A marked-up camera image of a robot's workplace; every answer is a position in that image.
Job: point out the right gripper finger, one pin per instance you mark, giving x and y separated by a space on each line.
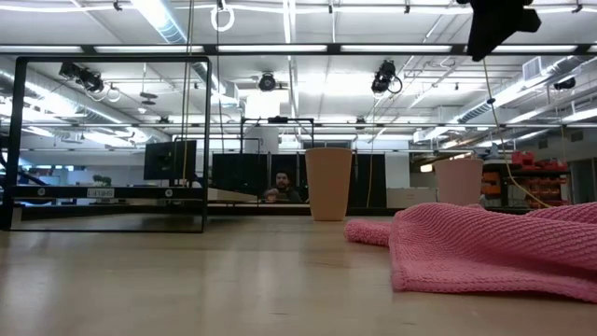
478 44

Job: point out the pink plastic cup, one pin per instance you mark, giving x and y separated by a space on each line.
458 182

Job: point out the orange plastic cup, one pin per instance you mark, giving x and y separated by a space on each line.
329 184

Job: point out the storage rack with red bins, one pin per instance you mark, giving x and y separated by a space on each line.
543 179

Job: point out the white box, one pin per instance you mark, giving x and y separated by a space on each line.
410 197

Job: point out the pink knitted towel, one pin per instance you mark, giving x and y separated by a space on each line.
490 247

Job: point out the person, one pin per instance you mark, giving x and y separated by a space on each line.
282 186

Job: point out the black rig beam with lights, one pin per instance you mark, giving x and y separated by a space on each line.
210 48

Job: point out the black computer monitor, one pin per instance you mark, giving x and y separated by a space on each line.
163 161

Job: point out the black overhead camera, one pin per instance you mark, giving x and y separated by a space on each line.
384 77
81 77
267 82

